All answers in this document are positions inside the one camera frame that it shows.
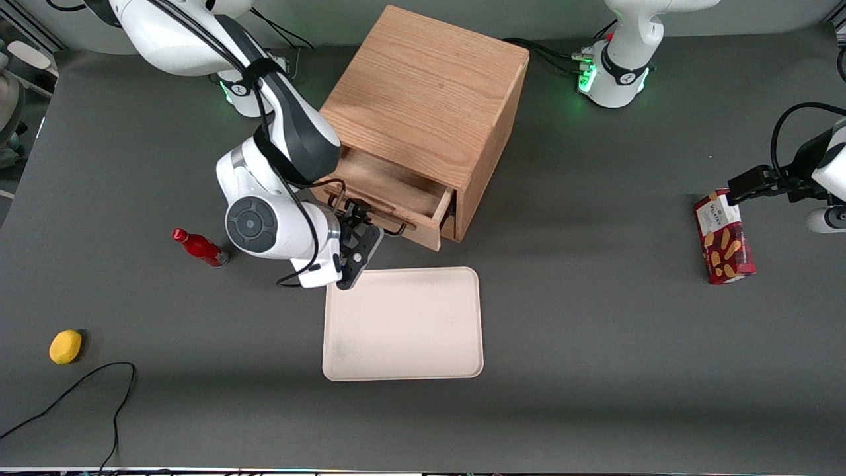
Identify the yellow lemon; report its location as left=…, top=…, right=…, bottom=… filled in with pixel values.
left=49, top=329, right=83, bottom=366

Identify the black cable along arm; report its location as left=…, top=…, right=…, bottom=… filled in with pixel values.
left=149, top=0, right=348, bottom=288

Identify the aluminium frame bar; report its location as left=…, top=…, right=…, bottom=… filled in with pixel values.
left=0, top=12, right=68, bottom=54

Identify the black cable loop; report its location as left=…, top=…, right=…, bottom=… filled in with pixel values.
left=770, top=102, right=846, bottom=182

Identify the oak wooden drawer cabinet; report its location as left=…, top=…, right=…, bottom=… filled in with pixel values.
left=319, top=5, right=531, bottom=243

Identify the thin black table cable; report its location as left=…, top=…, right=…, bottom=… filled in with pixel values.
left=0, top=362, right=137, bottom=473

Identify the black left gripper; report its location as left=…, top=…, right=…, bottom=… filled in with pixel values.
left=727, top=128, right=832, bottom=206

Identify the red bottle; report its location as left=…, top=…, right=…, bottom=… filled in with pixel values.
left=171, top=227, right=230, bottom=268

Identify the grey round object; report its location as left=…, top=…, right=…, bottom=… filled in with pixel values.
left=0, top=40, right=26, bottom=169

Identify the beige rectangular plastic tray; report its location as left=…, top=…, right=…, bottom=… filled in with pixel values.
left=322, top=266, right=484, bottom=382

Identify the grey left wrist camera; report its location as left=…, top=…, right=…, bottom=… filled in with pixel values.
left=806, top=206, right=846, bottom=234

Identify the red tartan shortbread box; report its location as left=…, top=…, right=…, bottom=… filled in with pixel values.
left=693, top=189, right=757, bottom=285

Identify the white oval pad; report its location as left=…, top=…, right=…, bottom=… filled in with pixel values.
left=7, top=41, right=52, bottom=70

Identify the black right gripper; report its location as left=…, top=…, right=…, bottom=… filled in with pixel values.
left=336, top=198, right=385, bottom=292

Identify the black base cable bundle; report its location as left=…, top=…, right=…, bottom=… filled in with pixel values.
left=250, top=8, right=315, bottom=83
left=501, top=37, right=584, bottom=77

